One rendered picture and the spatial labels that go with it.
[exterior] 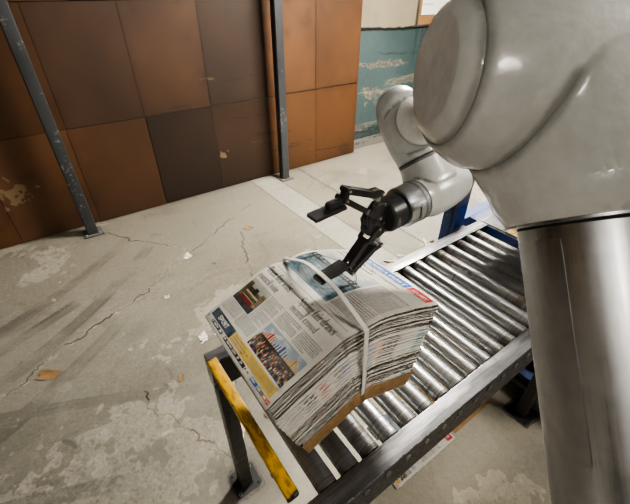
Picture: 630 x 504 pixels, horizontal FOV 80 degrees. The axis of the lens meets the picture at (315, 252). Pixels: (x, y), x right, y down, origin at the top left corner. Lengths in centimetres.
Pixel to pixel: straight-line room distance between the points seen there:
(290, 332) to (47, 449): 167
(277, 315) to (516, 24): 63
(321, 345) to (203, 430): 137
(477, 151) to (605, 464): 21
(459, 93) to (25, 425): 230
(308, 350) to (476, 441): 145
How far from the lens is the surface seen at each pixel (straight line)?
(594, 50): 27
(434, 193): 83
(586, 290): 28
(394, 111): 85
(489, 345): 129
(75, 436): 221
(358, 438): 101
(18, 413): 244
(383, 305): 76
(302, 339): 71
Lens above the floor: 169
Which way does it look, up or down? 35 degrees down
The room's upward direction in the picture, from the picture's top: straight up
